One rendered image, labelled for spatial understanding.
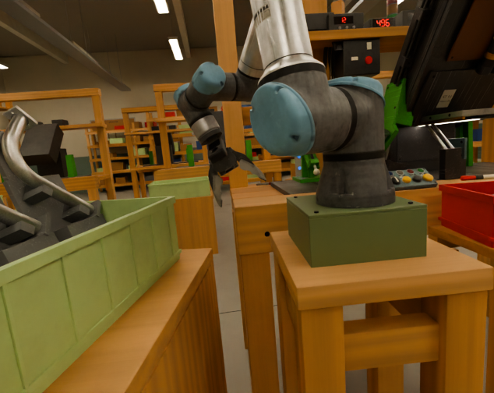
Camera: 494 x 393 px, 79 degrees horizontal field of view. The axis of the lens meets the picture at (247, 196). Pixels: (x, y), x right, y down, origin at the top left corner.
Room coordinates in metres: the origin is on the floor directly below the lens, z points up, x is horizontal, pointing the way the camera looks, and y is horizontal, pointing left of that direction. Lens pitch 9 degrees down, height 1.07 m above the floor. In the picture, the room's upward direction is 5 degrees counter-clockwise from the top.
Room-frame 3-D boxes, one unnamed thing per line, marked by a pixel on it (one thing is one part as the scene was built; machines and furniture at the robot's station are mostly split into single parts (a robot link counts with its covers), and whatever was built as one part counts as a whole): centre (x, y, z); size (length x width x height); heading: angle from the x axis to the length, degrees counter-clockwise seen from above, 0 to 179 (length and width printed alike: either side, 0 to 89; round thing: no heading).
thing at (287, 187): (1.27, -0.68, 0.89); 1.10 x 0.42 x 0.02; 94
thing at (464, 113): (1.17, -0.77, 1.11); 0.39 x 0.16 x 0.03; 4
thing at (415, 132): (1.41, -0.78, 1.07); 0.30 x 0.18 x 0.34; 94
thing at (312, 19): (1.46, -0.38, 1.59); 0.15 x 0.07 x 0.07; 94
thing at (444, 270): (0.60, -0.22, 0.83); 0.32 x 0.32 x 0.04; 2
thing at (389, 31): (1.53, -0.66, 1.52); 0.90 x 0.25 x 0.04; 94
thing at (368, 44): (1.47, -0.56, 1.42); 0.17 x 0.12 x 0.15; 94
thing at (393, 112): (1.20, -0.61, 1.17); 0.13 x 0.12 x 0.20; 94
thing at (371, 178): (0.60, -0.22, 0.99); 0.15 x 0.15 x 0.10
